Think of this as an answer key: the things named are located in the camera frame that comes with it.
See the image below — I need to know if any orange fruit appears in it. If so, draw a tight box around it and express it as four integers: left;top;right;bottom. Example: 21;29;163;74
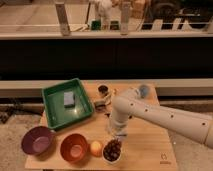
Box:
90;141;103;157

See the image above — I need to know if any small dark cup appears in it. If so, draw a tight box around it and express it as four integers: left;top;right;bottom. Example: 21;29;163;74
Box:
98;85;108;94

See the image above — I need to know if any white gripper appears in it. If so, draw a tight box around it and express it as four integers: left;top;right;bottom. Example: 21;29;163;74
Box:
107;116;127;136

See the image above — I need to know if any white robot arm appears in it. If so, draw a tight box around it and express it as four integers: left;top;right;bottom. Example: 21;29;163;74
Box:
109;88;213;149

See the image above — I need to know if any orange bowl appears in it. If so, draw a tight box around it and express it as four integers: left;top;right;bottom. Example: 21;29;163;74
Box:
60;133;89;163

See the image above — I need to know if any white bowl of dark fruit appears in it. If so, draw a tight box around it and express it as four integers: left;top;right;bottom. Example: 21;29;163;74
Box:
102;139;122;163

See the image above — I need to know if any dark metal tin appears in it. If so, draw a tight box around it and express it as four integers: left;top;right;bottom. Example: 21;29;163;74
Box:
94;100;106;112

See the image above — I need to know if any blue round object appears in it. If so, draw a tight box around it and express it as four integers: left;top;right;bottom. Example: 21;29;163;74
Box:
138;85;150;98

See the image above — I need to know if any purple bowl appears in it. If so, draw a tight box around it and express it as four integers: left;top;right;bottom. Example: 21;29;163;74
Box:
21;126;54;155

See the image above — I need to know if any yellow banana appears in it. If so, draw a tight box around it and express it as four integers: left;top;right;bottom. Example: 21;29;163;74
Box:
104;89;117;105

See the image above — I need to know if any wooden table board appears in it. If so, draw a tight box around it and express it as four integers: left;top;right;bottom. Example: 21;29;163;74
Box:
25;81;179;171

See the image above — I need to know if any grey blue sponge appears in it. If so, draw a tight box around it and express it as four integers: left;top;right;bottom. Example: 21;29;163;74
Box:
64;91;75;107

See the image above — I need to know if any green plastic tray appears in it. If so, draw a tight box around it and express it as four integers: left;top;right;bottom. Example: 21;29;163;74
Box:
42;78;93;130

